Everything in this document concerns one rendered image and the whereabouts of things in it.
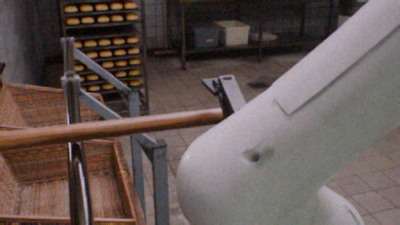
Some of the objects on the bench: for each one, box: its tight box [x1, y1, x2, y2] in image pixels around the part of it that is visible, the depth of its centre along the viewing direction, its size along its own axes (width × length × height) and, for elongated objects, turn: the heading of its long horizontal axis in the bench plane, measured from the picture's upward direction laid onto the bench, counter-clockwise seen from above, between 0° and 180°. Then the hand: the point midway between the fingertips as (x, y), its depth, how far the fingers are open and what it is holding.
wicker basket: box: [0, 82, 116, 182], centre depth 189 cm, size 49×56×28 cm
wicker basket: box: [0, 130, 138, 225], centre depth 137 cm, size 49×56×28 cm
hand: (211, 118), depth 74 cm, fingers open, 13 cm apart
